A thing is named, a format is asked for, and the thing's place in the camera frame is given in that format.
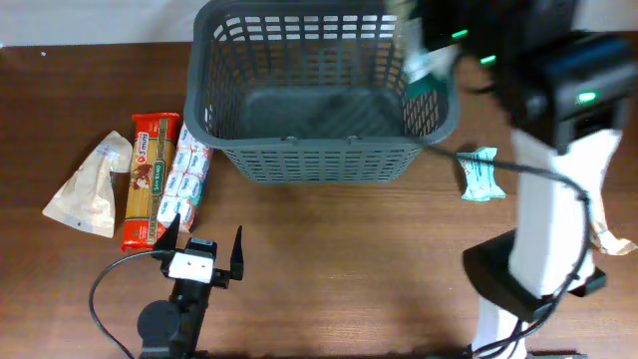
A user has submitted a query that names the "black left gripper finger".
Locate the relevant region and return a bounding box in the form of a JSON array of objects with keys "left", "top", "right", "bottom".
[
  {"left": 230, "top": 225, "right": 244, "bottom": 280},
  {"left": 153, "top": 214, "right": 180, "bottom": 251}
]

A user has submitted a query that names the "green coffee snack bag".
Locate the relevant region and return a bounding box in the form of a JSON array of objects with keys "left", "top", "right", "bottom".
[{"left": 384, "top": 0, "right": 461, "bottom": 98}]

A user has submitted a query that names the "light blue tissue pack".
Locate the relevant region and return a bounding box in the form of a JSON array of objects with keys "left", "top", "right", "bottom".
[{"left": 457, "top": 147, "right": 506, "bottom": 201}]

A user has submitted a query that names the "beige brown pouch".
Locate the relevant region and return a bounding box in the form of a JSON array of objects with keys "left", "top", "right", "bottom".
[{"left": 589, "top": 193, "right": 637, "bottom": 256}]

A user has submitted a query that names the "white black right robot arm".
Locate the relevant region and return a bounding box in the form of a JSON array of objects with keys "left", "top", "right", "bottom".
[{"left": 405, "top": 1, "right": 637, "bottom": 358}]

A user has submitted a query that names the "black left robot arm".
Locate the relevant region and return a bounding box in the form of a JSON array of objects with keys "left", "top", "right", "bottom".
[{"left": 137, "top": 216, "right": 244, "bottom": 359}]

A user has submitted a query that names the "Kleenex tissue multipack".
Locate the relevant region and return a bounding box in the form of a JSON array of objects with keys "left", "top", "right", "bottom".
[{"left": 157, "top": 125, "right": 212, "bottom": 232}]

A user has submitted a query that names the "beige pouch on left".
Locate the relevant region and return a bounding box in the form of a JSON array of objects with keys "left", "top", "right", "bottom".
[{"left": 42, "top": 131, "right": 133, "bottom": 237}]

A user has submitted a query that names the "San Remo spaghetti packet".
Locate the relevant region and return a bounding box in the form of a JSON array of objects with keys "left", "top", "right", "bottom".
[{"left": 121, "top": 113, "right": 181, "bottom": 251}]

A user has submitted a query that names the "grey plastic basket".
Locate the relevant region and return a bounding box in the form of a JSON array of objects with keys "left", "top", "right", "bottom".
[{"left": 184, "top": 1, "right": 460, "bottom": 183}]

